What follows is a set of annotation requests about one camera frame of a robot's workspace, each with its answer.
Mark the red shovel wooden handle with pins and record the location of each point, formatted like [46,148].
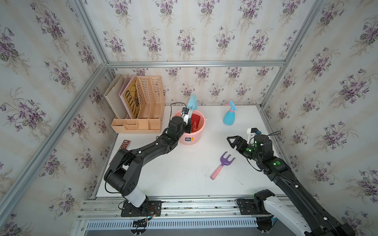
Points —
[195,122]

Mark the purple rake pink handle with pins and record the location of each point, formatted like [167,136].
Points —
[225,160]

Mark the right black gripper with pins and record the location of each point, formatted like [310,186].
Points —
[238,139]

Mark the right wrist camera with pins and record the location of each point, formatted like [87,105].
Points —
[251,133]

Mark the beige plastic file organizer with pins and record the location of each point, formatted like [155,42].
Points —
[152,105]

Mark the red brown flat box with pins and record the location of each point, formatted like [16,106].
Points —
[125,144]

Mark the aluminium front rail frame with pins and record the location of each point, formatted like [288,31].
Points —
[198,212]

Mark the pink plastic bucket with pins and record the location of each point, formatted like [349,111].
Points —
[193,138]

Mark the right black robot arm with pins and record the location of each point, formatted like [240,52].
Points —
[311,220]

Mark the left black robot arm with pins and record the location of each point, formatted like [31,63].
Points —
[125,168]

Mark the beige folder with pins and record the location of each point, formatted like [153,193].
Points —
[112,97]

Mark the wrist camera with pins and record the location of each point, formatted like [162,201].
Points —
[251,133]
[186,115]

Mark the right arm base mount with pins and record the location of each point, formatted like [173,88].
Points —
[264,202]

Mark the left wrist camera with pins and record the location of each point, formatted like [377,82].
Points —
[186,115]

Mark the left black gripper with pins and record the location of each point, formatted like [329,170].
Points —
[188,126]

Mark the blue pink spray bottle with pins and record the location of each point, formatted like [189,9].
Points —
[229,117]

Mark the pink yellow magazine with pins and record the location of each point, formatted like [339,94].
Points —
[129,97]

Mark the light blue trowel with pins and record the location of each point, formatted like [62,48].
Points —
[192,105]

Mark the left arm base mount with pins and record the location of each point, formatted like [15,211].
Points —
[147,209]

